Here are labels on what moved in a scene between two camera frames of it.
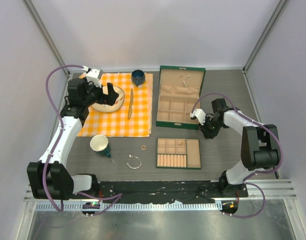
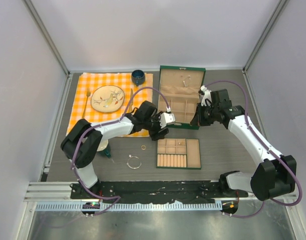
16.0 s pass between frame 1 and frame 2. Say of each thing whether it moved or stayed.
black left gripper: moved
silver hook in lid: stayed
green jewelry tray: stayed
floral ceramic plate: stayed
